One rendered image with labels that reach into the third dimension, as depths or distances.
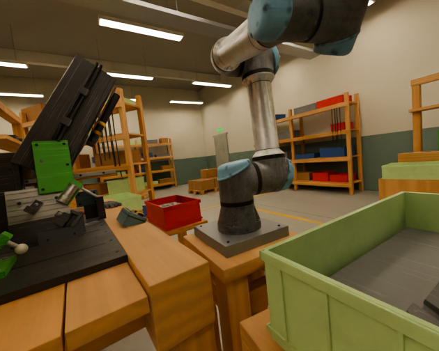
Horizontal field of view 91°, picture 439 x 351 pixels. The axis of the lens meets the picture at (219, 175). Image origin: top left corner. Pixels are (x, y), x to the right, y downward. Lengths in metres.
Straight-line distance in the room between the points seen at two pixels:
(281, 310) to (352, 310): 0.14
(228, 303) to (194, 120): 10.84
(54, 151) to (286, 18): 0.93
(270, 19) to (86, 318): 0.60
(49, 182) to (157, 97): 9.97
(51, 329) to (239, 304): 0.41
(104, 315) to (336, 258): 0.49
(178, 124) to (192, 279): 10.49
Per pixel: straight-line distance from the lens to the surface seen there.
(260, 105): 0.79
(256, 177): 0.71
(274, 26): 0.45
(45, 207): 1.05
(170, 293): 0.51
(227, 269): 0.60
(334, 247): 0.58
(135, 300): 0.50
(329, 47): 0.53
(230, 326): 0.69
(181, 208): 1.13
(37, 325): 0.55
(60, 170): 1.05
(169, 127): 10.70
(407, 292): 0.57
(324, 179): 5.83
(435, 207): 0.90
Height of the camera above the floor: 1.14
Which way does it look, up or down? 5 degrees down
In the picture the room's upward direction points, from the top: 6 degrees counter-clockwise
